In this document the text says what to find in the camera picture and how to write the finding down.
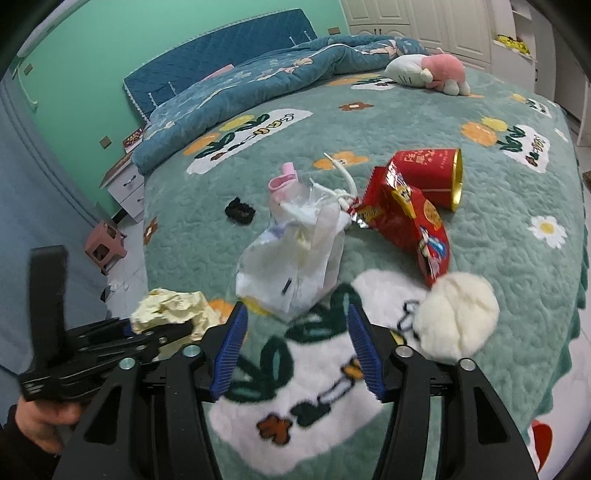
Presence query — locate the white cord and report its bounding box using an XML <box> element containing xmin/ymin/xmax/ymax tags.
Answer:
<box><xmin>323</xmin><ymin>152</ymin><xmax>360</xmax><ymax>209</ymax></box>

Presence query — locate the white nightstand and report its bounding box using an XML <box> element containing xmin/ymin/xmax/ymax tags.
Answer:
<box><xmin>99</xmin><ymin>152</ymin><xmax>147</xmax><ymax>226</ymax></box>

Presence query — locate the white wardrobe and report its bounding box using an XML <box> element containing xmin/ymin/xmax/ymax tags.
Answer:
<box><xmin>339</xmin><ymin>0</ymin><xmax>498</xmax><ymax>71</ymax></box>

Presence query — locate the red box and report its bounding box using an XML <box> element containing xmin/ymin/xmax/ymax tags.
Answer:
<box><xmin>121</xmin><ymin>128</ymin><xmax>145</xmax><ymax>153</ymax></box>

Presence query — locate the pink plastic stool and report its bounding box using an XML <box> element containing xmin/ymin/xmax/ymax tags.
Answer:
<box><xmin>84</xmin><ymin>220</ymin><xmax>128</xmax><ymax>277</ymax></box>

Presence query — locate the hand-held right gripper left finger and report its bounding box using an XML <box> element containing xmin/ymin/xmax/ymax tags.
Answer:
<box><xmin>53</xmin><ymin>301</ymin><xmax>250</xmax><ymax>480</ymax></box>

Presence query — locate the black hair scrunchie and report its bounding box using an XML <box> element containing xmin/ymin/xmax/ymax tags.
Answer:
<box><xmin>225</xmin><ymin>197</ymin><xmax>256</xmax><ymax>227</ymax></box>

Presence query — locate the white shelf unit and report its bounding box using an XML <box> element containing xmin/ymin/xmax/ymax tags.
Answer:
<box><xmin>489</xmin><ymin>0</ymin><xmax>556</xmax><ymax>99</ymax></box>

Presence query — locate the grey curtain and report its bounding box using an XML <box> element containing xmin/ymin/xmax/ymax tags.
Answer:
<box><xmin>0</xmin><ymin>78</ymin><xmax>112</xmax><ymax>370</ymax></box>

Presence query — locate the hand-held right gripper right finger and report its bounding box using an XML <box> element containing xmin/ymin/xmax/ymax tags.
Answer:
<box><xmin>346</xmin><ymin>304</ymin><xmax>541</xmax><ymax>480</ymax></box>

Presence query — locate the yellow toy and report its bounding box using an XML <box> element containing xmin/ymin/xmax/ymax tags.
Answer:
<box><xmin>496</xmin><ymin>33</ymin><xmax>533</xmax><ymax>54</ymax></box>

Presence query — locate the green floral blanket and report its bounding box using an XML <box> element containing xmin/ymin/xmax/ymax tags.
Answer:
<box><xmin>141</xmin><ymin>69</ymin><xmax>591</xmax><ymax>480</ymax></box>

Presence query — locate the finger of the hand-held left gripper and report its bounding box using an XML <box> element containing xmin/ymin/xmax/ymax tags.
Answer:
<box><xmin>88</xmin><ymin>320</ymin><xmax>195</xmax><ymax>366</ymax></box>
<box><xmin>65</xmin><ymin>318</ymin><xmax>136</xmax><ymax>344</ymax></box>

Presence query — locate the blue floral quilt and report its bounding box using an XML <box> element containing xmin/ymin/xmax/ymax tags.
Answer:
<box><xmin>131</xmin><ymin>36</ymin><xmax>428</xmax><ymax>176</ymax></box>

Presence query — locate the red snack wrapper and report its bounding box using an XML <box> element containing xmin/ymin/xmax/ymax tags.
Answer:
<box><xmin>348</xmin><ymin>166</ymin><xmax>451</xmax><ymax>289</ymax></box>

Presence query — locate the white fluffy pad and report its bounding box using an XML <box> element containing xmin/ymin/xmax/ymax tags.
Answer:
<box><xmin>413</xmin><ymin>271</ymin><xmax>501</xmax><ymax>361</ymax></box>

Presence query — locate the pink curled plastic strip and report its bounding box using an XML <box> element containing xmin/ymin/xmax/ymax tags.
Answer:
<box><xmin>269</xmin><ymin>162</ymin><xmax>304</xmax><ymax>204</ymax></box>

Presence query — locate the person's left hand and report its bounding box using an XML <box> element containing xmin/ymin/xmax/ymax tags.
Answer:
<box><xmin>2</xmin><ymin>392</ymin><xmax>83</xmax><ymax>455</ymax></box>

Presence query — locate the yellow paper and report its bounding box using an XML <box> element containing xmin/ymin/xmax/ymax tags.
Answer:
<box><xmin>130</xmin><ymin>288</ymin><xmax>223</xmax><ymax>343</ymax></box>

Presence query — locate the clear plastic bag with tissues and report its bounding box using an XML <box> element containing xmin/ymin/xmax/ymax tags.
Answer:
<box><xmin>235</xmin><ymin>182</ymin><xmax>348</xmax><ymax>322</ymax></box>

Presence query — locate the white and pink plush toy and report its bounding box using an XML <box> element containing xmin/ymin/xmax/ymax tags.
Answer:
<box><xmin>385</xmin><ymin>53</ymin><xmax>472</xmax><ymax>97</ymax></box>

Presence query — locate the blue quilted headboard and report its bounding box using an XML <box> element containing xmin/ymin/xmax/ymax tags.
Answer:
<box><xmin>123</xmin><ymin>8</ymin><xmax>319</xmax><ymax>123</ymax></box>

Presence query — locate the red paper cup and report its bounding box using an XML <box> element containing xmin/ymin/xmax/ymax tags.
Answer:
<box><xmin>390</xmin><ymin>148</ymin><xmax>464</xmax><ymax>213</ymax></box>

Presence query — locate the person's left forearm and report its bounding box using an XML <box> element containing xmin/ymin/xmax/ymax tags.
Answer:
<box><xmin>0</xmin><ymin>418</ymin><xmax>61</xmax><ymax>480</ymax></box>

